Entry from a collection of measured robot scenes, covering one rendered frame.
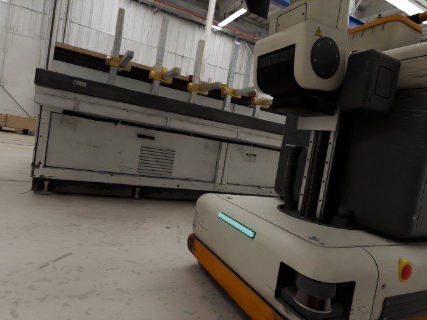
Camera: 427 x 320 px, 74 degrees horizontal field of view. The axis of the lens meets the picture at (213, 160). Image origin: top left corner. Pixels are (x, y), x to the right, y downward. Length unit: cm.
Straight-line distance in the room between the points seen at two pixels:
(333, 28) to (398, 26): 28
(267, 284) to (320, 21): 66
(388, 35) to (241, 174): 160
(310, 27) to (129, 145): 149
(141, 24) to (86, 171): 786
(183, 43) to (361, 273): 942
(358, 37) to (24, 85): 846
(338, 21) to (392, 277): 63
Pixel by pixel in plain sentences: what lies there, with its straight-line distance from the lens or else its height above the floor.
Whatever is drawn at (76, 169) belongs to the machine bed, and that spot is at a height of 17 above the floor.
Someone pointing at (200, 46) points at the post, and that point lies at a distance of 195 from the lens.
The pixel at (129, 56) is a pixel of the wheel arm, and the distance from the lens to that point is 153.
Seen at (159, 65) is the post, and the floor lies 88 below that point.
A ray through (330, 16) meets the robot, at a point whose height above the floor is 83.
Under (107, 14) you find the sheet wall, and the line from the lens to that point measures 944.
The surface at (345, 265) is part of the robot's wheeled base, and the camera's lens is 67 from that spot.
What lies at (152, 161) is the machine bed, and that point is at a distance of 206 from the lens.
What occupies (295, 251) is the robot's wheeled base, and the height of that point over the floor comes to 26.
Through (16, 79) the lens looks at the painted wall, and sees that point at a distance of 904.
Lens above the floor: 46
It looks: 3 degrees down
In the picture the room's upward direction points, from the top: 9 degrees clockwise
